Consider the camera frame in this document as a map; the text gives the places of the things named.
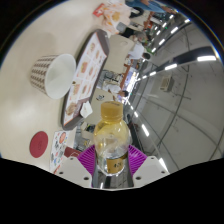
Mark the beige chair with round hole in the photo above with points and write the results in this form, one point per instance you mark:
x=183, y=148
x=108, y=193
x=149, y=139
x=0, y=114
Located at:
x=118, y=53

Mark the colourful sticker sheet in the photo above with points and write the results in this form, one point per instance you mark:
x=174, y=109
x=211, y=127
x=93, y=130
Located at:
x=59, y=150

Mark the flat round red coaster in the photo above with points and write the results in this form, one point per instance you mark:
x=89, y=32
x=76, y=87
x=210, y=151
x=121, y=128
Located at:
x=39, y=144

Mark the ceiling air conditioner unit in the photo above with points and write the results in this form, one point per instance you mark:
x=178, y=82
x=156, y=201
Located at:
x=166, y=84

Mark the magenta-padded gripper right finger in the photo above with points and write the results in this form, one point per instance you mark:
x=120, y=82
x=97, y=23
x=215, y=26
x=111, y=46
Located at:
x=150, y=170

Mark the white paper napkin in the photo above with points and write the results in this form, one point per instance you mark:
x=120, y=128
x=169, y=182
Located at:
x=86, y=110

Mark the dark tray with paper liner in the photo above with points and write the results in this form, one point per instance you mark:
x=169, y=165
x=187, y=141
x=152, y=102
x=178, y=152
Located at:
x=87, y=71

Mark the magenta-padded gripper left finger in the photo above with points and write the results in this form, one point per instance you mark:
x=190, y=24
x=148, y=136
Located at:
x=71, y=171

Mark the small red sauce packet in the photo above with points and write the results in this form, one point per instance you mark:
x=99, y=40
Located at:
x=99, y=10

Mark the ceiling lights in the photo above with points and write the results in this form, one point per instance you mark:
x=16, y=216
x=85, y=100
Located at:
x=206, y=58

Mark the crumpled food wrapper bag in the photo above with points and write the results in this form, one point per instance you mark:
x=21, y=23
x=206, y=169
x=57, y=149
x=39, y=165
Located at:
x=115, y=18

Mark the clear bottle with tan cap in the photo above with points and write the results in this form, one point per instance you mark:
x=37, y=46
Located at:
x=111, y=140

